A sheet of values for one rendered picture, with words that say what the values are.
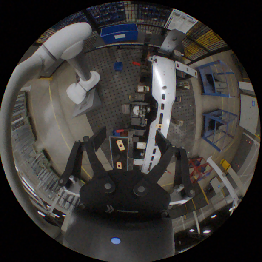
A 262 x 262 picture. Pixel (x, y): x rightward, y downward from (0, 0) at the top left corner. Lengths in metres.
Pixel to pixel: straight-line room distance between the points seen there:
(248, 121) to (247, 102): 1.32
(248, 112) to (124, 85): 8.13
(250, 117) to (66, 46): 8.30
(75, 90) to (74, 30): 0.61
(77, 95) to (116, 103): 0.47
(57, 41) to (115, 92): 0.83
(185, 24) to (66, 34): 0.84
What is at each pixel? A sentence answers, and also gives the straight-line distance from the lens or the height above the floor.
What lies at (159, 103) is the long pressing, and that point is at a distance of 0.66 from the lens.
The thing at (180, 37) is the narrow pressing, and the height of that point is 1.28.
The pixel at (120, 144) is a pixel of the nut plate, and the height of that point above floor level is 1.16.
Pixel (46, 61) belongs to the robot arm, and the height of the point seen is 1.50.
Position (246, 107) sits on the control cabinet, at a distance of 8.07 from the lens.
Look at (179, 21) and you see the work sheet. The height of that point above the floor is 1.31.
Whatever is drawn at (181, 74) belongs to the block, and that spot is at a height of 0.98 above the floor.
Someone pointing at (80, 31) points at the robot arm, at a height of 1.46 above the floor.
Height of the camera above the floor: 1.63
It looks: 67 degrees down
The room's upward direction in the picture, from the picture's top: 173 degrees counter-clockwise
